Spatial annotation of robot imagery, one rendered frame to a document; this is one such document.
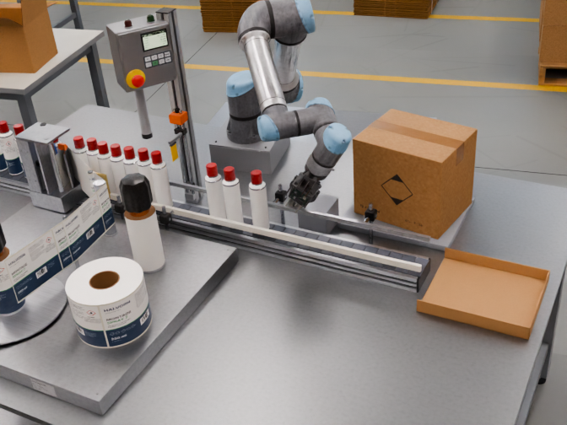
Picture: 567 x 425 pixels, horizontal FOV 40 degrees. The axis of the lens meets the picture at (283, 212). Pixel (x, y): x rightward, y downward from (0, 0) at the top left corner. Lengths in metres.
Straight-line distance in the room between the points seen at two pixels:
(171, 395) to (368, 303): 0.60
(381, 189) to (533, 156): 2.32
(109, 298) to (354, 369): 0.64
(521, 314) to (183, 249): 0.99
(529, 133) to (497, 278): 2.66
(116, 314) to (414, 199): 0.95
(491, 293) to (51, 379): 1.19
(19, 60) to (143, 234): 2.09
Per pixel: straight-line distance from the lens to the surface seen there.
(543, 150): 4.70
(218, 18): 6.61
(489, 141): 4.75
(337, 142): 2.08
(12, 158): 2.92
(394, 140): 2.35
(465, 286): 2.24
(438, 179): 2.27
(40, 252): 2.24
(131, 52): 2.37
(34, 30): 4.14
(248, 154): 2.77
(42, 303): 2.26
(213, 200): 2.39
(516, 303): 2.20
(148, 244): 2.23
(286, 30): 2.39
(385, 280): 2.23
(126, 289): 2.00
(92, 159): 2.64
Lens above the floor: 2.23
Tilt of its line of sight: 33 degrees down
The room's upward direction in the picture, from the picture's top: 5 degrees counter-clockwise
